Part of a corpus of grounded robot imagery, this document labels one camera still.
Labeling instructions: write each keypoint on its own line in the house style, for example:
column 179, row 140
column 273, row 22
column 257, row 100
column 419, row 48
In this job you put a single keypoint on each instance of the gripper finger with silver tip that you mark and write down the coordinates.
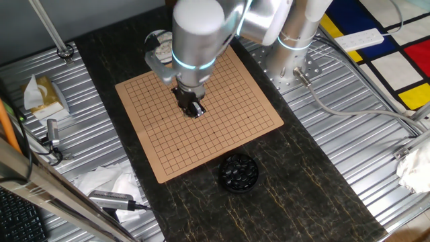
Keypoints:
column 198, row 110
column 188, row 113

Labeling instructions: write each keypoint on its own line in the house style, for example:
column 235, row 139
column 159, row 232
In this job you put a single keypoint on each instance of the black bowl of black stones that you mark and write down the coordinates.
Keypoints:
column 238, row 173

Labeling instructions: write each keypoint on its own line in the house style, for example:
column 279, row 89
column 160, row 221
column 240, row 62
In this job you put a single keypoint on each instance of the white bowl of white stones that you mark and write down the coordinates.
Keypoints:
column 165, row 47

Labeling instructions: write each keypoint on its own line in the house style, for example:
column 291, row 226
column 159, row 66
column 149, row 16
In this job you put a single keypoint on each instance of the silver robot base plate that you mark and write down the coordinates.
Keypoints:
column 312, row 70

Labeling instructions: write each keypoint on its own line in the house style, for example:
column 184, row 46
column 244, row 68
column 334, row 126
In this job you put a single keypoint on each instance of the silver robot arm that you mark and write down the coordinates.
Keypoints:
column 198, row 33

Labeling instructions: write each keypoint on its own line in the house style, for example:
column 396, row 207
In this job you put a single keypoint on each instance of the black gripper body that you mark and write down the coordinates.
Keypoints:
column 186, row 97

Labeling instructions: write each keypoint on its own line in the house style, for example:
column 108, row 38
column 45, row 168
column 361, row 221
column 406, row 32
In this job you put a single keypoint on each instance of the orange stick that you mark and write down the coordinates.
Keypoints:
column 6, row 124

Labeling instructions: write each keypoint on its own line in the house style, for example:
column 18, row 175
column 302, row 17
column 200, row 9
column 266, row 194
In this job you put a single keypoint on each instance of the black and silver tool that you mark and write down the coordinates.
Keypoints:
column 52, row 129

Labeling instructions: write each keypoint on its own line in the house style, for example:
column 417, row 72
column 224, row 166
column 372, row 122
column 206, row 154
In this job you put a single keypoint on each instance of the grey usb hub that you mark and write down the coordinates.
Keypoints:
column 111, row 200

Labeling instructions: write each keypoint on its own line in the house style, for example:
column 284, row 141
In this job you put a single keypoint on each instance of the white power strip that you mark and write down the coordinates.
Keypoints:
column 359, row 39

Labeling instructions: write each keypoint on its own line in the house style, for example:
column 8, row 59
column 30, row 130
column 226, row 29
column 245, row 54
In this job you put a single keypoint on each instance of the black marble pattern mat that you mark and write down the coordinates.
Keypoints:
column 285, row 201

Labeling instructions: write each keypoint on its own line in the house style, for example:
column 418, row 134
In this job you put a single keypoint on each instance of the silver metal frame bar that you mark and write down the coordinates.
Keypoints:
column 40, row 188

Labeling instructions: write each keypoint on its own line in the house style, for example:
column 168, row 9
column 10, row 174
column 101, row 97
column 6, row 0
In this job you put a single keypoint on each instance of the white tissue sheet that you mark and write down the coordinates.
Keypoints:
column 131, row 216

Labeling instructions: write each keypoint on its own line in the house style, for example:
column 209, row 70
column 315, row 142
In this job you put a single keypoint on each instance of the tan go board mat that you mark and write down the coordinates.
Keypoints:
column 208, row 144

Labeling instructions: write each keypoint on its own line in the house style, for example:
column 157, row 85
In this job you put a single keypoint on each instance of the yellow tissue pack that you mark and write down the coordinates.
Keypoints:
column 47, row 94

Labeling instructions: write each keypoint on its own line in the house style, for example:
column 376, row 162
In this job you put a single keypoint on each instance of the colourful block pattern cloth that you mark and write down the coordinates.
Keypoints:
column 396, row 70

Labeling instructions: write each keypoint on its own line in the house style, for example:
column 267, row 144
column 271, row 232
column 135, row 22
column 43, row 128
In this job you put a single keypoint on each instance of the aluminium profile with bracket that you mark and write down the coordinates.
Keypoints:
column 418, row 141

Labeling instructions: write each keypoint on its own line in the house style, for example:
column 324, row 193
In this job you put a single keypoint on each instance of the black keyboard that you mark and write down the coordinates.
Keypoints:
column 16, row 218

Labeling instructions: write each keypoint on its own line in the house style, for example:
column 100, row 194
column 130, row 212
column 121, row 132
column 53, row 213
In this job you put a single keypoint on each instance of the crumpled white cloth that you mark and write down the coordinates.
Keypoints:
column 416, row 171

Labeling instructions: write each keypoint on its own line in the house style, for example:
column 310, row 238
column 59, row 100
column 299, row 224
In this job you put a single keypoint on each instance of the pile of white tissues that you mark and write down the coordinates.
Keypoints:
column 111, row 181

